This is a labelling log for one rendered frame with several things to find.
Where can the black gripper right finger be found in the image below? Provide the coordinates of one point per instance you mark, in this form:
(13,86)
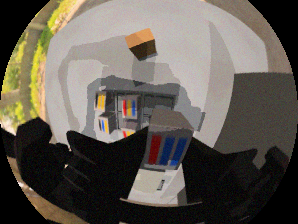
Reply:
(205,167)

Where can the dark grey panel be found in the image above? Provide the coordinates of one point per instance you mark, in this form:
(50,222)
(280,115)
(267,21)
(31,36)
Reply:
(263,112)

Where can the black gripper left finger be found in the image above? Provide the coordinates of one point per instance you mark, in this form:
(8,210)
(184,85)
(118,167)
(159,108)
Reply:
(122,157)

